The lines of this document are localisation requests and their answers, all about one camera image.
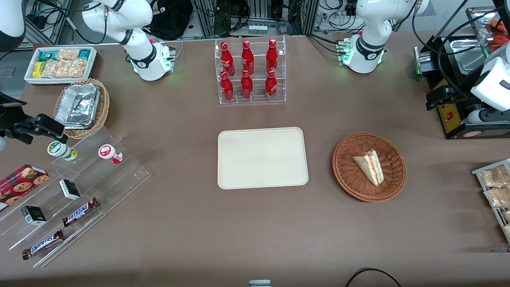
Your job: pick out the triangular sandwich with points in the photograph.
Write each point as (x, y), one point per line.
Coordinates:
(370, 167)

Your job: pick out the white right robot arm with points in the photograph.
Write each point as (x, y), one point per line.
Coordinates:
(139, 48)

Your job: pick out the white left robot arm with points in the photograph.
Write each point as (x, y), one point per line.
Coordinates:
(368, 40)

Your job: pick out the light oval wicker basket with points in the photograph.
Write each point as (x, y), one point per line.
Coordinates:
(104, 107)

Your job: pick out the round brown wicker basket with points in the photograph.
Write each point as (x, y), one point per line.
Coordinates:
(358, 187)

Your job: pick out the cream plastic tray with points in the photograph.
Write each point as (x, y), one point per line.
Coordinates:
(263, 158)

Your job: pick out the black food warmer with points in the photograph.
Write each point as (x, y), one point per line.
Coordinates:
(450, 123)

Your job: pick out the green lid white cup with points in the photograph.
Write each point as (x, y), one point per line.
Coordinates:
(59, 149)

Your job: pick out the silver foil container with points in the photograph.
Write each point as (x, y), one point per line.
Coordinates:
(77, 105)

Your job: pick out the steel warmer pan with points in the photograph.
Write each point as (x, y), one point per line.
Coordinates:
(466, 52)

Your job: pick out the red cookie box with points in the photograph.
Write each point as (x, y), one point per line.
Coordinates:
(22, 185)

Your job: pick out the white rectangular snack bin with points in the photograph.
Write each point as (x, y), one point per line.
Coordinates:
(28, 79)

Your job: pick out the yellow snack packet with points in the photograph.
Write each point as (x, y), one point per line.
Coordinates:
(37, 69)

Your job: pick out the clear cracker bag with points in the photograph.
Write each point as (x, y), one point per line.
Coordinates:
(75, 67)
(51, 69)
(67, 54)

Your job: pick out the small black box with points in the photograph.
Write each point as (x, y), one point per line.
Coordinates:
(34, 215)
(69, 189)

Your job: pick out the red lid white cup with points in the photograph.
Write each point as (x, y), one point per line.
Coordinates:
(108, 152)

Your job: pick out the teal snack packet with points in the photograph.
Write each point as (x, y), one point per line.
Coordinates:
(48, 56)
(84, 54)

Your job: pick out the red orange hot food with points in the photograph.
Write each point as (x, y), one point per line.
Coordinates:
(498, 30)

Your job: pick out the clear acrylic stepped display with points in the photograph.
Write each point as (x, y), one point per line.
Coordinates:
(103, 187)

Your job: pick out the clear fried snack bag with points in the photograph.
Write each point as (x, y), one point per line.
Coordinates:
(494, 177)
(498, 197)
(506, 216)
(507, 231)

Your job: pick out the brown Snickers bar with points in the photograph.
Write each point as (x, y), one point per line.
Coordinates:
(79, 212)
(43, 244)

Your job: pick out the red cola bottle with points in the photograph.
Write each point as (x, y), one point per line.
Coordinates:
(247, 57)
(226, 87)
(272, 56)
(226, 59)
(246, 85)
(271, 85)

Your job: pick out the black bag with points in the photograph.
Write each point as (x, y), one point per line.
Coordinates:
(171, 20)

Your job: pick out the clear acrylic bottle rack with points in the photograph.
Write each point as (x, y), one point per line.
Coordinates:
(257, 99)

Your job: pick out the white power strip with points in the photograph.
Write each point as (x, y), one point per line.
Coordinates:
(258, 29)

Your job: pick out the small grey device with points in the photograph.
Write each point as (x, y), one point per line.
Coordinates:
(259, 283)

